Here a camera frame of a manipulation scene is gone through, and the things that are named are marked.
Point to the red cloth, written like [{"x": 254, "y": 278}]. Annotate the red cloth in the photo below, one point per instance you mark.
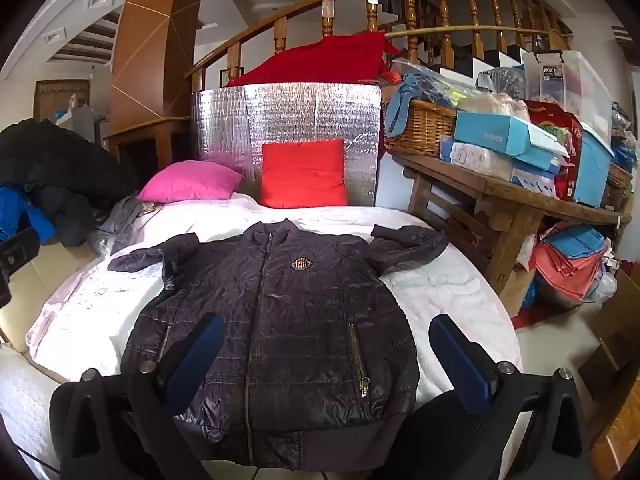
[{"x": 320, "y": 60}]

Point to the stack of folded cloths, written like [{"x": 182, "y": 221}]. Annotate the stack of folded cloths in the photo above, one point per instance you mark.
[{"x": 565, "y": 270}]

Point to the dark quilted jacket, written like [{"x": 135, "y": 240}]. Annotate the dark quilted jacket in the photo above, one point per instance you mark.
[{"x": 300, "y": 320}]

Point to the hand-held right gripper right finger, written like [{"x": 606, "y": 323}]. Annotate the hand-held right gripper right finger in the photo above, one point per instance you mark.
[{"x": 460, "y": 365}]

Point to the red pillow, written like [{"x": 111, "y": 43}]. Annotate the red pillow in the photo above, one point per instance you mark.
[{"x": 302, "y": 175}]

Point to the silver insulation mat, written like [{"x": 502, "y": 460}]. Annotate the silver insulation mat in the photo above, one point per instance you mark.
[{"x": 300, "y": 110}]

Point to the beige folded towel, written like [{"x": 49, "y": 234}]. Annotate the beige folded towel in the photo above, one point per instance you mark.
[{"x": 492, "y": 102}]

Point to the dark wooden cabinet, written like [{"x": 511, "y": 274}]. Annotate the dark wooden cabinet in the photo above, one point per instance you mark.
[{"x": 150, "y": 130}]

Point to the large cardboard box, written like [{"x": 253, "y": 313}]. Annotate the large cardboard box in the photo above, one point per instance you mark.
[{"x": 615, "y": 350}]

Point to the grey patterned bag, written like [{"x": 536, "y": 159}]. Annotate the grey patterned bag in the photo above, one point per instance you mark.
[{"x": 502, "y": 80}]

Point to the white plastic bag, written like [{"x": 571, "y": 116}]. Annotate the white plastic bag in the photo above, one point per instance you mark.
[{"x": 605, "y": 287}]

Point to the small wicker basket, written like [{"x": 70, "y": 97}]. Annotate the small wicker basket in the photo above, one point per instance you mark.
[{"x": 620, "y": 177}]

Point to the pile of dark clothes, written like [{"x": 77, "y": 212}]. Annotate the pile of dark clothes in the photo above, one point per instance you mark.
[{"x": 55, "y": 160}]

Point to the white patterned tissue pack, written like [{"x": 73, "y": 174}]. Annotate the white patterned tissue pack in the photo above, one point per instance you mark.
[{"x": 475, "y": 157}]

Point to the curved wooden pillar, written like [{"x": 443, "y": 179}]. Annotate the curved wooden pillar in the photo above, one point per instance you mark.
[{"x": 150, "y": 60}]

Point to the white bed cover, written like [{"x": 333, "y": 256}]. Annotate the white bed cover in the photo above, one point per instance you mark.
[{"x": 450, "y": 300}]

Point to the wooden bench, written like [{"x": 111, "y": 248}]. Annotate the wooden bench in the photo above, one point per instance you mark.
[{"x": 500, "y": 195}]

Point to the blue garment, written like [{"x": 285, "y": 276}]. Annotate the blue garment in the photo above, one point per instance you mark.
[{"x": 20, "y": 210}]

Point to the cream sofa cushion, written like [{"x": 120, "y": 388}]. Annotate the cream sofa cushion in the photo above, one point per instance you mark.
[{"x": 40, "y": 280}]

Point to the wooden stair railing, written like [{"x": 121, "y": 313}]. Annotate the wooden stair railing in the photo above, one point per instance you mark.
[{"x": 372, "y": 12}]

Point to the grey garment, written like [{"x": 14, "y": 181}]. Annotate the grey garment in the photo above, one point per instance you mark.
[{"x": 125, "y": 215}]

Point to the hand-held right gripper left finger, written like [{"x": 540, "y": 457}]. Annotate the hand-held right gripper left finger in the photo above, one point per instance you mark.
[{"x": 200, "y": 355}]

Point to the small cardboard box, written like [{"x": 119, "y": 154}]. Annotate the small cardboard box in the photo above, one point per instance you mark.
[{"x": 515, "y": 292}]

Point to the blue cloth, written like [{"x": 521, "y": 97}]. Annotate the blue cloth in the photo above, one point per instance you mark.
[{"x": 400, "y": 105}]

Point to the light blue cardboard box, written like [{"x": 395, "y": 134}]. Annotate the light blue cardboard box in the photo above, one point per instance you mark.
[{"x": 490, "y": 132}]

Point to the clear plastic storage box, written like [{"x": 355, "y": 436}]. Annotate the clear plastic storage box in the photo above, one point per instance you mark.
[{"x": 575, "y": 90}]

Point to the blue plastic bin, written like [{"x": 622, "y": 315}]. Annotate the blue plastic bin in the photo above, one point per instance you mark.
[{"x": 595, "y": 170}]

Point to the pink pillow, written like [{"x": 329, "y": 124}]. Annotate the pink pillow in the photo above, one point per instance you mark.
[{"x": 190, "y": 182}]

